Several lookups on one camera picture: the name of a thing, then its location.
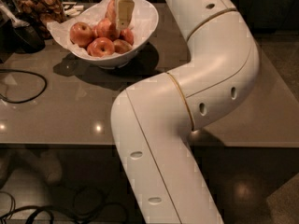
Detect small red apple hidden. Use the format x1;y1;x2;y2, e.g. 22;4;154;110
93;26;98;38

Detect white bowl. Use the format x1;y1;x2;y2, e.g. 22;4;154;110
57;0;159;69

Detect black cable on table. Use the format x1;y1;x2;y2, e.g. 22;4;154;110
0;68;49;105

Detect red apple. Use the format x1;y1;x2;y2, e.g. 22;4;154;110
70;22;93;48
87;37;115;57
106;0;116;23
95;18;120;41
120;28;134;45

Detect white paper liner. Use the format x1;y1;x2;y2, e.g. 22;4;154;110
46;0;157;58

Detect black cables on floor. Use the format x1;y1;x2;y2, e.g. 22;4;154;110
0;159;129;224

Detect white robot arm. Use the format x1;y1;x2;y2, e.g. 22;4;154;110
111;0;260;224

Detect black round appliance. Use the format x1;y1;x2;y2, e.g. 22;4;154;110
13;25;45;53

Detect red apple back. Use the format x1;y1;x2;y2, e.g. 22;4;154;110
120;28;134;45

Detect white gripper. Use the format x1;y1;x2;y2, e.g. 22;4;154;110
111;0;135;30

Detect small white items behind bowl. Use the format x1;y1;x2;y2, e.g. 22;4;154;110
64;3;84;17

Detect glass jar of dried snacks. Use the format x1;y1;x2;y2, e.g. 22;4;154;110
13;0;66;39

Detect small yellowish apple front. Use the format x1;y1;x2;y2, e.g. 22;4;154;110
113;39;133;54

